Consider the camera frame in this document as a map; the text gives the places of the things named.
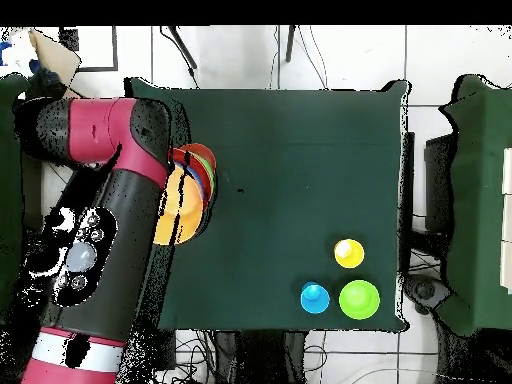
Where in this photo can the small green bowl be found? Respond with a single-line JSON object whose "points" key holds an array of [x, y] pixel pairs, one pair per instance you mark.
{"points": [[359, 300]]}

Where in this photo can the yellow cup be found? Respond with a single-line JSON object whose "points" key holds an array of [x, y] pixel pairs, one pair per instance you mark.
{"points": [[352, 256]]}

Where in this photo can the blue cup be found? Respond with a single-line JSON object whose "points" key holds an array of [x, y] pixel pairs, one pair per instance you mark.
{"points": [[316, 300]]}

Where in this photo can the large blue bowl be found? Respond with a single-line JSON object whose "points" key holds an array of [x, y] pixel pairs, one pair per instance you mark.
{"points": [[198, 176]]}

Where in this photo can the black tripod leg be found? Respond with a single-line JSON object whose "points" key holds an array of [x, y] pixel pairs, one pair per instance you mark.
{"points": [[184, 50], [290, 44]]}

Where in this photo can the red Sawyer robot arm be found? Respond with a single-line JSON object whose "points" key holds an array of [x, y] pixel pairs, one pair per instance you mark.
{"points": [[104, 240]]}

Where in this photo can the cardboard box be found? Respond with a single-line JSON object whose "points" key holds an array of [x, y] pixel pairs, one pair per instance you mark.
{"points": [[56, 56]]}

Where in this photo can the black stool frame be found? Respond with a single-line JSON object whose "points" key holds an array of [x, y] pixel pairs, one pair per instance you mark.
{"points": [[32, 192]]}

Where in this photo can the white box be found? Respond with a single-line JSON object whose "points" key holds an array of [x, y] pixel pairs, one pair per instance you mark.
{"points": [[508, 220]]}

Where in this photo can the dark green table cloth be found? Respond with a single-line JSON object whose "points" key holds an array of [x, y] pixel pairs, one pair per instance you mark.
{"points": [[280, 160]]}

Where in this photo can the large green bowl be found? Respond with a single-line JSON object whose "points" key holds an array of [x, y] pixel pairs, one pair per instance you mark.
{"points": [[208, 166]]}

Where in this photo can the wide red bowl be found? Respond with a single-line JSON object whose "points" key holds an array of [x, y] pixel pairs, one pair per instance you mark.
{"points": [[204, 154]]}

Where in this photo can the large orange bowl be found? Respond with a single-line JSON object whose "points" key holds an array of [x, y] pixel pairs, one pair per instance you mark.
{"points": [[184, 208]]}

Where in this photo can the green cloth side table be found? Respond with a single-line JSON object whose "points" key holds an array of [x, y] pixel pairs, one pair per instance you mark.
{"points": [[10, 200], [476, 200]]}

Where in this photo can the black floor stand base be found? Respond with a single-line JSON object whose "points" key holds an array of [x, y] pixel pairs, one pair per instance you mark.
{"points": [[426, 290]]}

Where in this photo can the dark blue cloth bundle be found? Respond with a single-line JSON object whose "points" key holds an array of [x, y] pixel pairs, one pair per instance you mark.
{"points": [[46, 80]]}

